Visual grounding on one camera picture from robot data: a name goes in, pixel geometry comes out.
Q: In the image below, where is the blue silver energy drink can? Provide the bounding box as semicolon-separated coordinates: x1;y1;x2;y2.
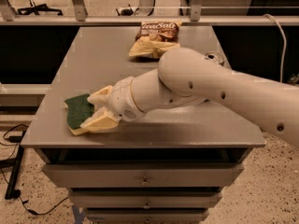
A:
205;51;225;65

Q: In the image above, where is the brown chip bag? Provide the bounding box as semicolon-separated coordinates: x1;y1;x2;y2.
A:
129;21;182;59

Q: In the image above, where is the bottom grey drawer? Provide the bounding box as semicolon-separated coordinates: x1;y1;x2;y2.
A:
86;209;209;224

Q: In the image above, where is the black metal stand leg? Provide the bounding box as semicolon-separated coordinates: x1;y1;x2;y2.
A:
1;133;25;200

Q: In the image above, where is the white cable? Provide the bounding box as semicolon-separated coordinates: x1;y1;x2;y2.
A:
263;13;288;84

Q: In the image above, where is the top grey drawer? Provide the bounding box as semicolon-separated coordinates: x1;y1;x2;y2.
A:
43;163;244;188

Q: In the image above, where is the white power strip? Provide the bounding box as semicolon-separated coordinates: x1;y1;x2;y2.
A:
115;5;139;16

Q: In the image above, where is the black office chair base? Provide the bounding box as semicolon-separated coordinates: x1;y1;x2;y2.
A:
17;0;63;16

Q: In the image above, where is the grey metal railing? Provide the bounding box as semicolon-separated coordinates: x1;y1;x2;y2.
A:
1;0;299;26

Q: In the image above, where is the green and yellow sponge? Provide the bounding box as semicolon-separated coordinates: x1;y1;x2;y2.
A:
64;93;94;135

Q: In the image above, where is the middle grey drawer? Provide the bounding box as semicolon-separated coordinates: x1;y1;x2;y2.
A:
69;189;222;209

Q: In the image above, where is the grey drawer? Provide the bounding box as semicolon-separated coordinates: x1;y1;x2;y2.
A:
69;189;222;209
86;209;209;224
43;163;244;188

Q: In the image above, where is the grey drawer cabinet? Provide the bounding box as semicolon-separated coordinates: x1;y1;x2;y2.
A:
20;25;266;224

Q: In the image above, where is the black floor cable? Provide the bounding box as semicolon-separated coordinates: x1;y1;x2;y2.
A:
0;123;69;217

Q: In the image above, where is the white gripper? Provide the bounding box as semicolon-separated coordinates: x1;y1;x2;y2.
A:
80;77;145;133

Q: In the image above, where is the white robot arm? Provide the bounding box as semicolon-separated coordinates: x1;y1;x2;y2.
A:
80;48;299;147

